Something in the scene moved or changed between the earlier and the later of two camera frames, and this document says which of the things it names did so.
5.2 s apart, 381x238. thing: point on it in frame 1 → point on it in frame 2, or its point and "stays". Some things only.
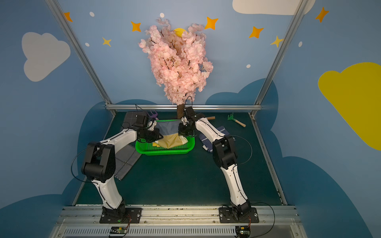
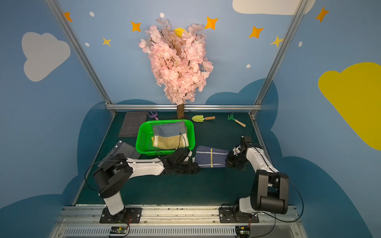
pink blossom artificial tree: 178,60 stays
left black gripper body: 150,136 → 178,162
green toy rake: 231,117 stays
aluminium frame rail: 183,107 stays
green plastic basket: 146,148 stays
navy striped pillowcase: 208,144 → 211,157
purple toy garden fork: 154,115 stays
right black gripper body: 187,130 → 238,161
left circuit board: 118,230 stays
